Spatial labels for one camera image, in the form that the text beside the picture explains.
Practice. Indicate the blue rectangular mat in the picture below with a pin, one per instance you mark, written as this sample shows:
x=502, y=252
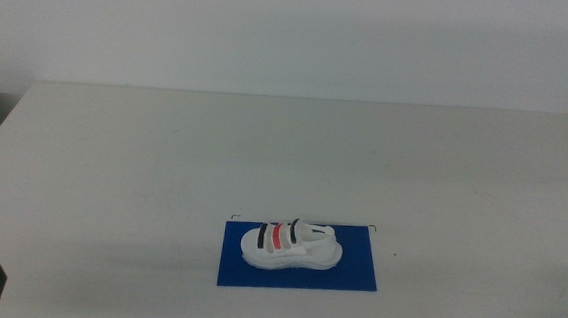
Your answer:
x=356, y=277

